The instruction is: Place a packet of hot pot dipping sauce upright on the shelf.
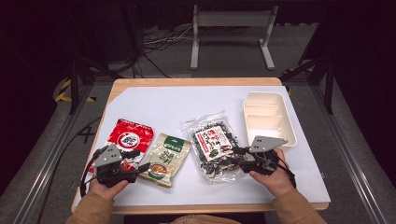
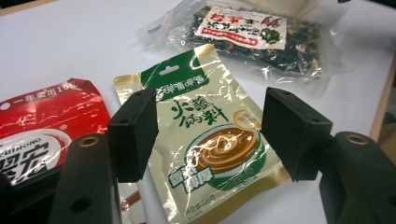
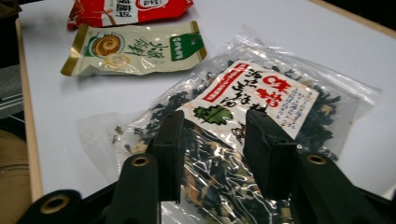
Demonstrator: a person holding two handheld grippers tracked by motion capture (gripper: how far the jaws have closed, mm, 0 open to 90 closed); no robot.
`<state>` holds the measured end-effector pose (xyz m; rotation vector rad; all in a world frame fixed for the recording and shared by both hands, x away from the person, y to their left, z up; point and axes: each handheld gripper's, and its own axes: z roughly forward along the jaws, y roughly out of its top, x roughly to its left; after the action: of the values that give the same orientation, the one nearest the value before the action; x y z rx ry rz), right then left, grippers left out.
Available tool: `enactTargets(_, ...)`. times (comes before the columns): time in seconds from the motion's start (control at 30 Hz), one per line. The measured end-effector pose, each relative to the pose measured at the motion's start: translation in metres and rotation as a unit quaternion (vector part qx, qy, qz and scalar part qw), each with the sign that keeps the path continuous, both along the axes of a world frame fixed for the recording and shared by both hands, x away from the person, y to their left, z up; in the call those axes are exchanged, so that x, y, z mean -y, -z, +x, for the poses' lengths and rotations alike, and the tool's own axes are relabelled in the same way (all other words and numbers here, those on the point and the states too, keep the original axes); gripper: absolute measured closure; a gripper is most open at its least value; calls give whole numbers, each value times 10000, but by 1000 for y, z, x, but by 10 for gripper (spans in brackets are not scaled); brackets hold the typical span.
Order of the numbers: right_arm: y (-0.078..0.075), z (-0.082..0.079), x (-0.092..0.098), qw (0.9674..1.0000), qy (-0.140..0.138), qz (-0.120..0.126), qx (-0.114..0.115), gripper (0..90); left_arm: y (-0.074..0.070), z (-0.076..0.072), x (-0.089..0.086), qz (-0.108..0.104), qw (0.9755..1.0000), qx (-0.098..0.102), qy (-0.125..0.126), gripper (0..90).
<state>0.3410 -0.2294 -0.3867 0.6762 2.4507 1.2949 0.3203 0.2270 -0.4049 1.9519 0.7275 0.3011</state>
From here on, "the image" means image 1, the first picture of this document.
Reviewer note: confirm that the person's left hand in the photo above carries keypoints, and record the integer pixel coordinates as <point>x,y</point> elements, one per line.
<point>106,189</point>

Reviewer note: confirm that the green and beige food packet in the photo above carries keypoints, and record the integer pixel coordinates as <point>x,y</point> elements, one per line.
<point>168,155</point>

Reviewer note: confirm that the aluminium floor rail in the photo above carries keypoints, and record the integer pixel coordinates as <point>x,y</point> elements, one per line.
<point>348,149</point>
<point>46,168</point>

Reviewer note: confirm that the white metal stand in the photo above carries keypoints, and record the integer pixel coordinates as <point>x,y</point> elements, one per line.
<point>232,18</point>

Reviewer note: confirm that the black tripod stand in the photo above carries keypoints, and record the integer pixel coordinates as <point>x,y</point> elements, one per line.
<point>74,77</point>
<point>328,81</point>

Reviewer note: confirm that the cream plastic divided box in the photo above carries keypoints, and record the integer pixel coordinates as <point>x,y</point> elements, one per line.
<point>267,121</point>

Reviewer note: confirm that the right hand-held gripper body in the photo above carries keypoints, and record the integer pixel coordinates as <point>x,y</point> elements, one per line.
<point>264,143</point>

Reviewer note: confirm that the clear dried seaweed packet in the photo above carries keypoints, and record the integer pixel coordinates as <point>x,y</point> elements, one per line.
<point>211,140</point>

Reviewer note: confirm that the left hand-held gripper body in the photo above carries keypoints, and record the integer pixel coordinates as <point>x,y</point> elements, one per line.
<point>107,157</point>

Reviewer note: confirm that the person's tan clothing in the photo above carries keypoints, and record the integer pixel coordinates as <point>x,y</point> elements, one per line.
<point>205,219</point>

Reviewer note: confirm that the white table sheet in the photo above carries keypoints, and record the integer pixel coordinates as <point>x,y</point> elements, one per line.
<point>171,102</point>

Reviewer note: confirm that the black and yellow floor tape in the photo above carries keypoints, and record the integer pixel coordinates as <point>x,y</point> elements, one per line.
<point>63,90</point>

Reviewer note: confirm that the person's right hand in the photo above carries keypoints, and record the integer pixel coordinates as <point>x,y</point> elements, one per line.
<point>275,183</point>

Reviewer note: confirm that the red seasoning packet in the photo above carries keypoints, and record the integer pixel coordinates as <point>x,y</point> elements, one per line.
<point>132,132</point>

